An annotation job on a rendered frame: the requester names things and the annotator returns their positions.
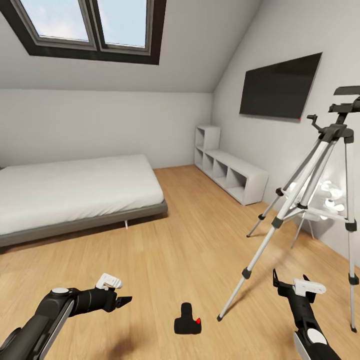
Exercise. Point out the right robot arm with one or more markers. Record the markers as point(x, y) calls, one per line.
point(309, 339)

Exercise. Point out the bookcase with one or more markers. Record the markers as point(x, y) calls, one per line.
point(227, 170)

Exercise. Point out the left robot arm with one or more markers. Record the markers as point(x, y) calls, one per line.
point(34, 340)

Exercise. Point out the camera tripod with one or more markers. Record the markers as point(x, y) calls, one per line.
point(316, 160)

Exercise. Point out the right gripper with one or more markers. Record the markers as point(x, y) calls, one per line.
point(286, 290)

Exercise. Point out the digital camera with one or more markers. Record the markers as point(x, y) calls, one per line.
point(186, 324)

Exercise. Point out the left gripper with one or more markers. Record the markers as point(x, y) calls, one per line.
point(106, 300)

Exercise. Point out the bed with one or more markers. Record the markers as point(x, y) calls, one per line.
point(48, 199)

